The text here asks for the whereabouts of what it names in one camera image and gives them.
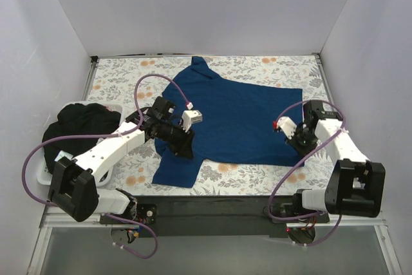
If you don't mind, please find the black t shirt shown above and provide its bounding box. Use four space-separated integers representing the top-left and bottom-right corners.
42 103 121 173

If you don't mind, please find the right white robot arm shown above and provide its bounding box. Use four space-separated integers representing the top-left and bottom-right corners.
276 100 386 222

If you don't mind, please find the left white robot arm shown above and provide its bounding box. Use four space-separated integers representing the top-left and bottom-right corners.
48 97 203 223

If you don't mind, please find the aluminium frame rail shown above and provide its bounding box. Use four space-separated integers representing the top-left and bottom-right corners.
28 214 402 274

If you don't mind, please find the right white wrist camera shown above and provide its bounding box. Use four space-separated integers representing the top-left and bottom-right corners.
273 117 297 140

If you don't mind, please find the white paper label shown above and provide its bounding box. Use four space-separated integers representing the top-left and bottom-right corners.
55 150 73 162

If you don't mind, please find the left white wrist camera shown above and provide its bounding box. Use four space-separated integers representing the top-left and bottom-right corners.
180 110 203 133

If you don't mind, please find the blue t shirt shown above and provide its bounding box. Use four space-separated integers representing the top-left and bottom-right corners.
153 57 303 188

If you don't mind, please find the white plastic basket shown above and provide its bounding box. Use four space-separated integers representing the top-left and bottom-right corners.
37 100 126 185

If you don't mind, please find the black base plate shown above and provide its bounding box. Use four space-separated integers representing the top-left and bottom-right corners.
99 194 331 239

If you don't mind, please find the floral table cloth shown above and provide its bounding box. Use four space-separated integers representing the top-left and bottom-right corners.
86 55 333 196

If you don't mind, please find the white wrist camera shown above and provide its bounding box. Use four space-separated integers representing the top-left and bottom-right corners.
273 117 297 140
180 110 203 133

